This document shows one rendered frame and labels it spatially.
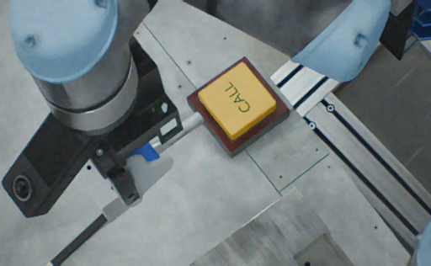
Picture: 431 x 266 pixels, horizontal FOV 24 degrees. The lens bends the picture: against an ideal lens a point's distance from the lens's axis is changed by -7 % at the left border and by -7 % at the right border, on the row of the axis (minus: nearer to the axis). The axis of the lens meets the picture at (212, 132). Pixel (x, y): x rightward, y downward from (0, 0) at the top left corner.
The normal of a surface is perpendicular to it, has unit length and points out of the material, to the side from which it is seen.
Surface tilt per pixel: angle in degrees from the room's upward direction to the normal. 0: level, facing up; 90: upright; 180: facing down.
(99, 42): 87
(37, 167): 33
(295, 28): 56
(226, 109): 0
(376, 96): 0
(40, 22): 0
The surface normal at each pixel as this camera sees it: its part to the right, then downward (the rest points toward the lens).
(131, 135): -0.07, -0.32
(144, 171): 0.57, 0.68
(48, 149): -0.46, 0.08
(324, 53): -0.45, 0.60
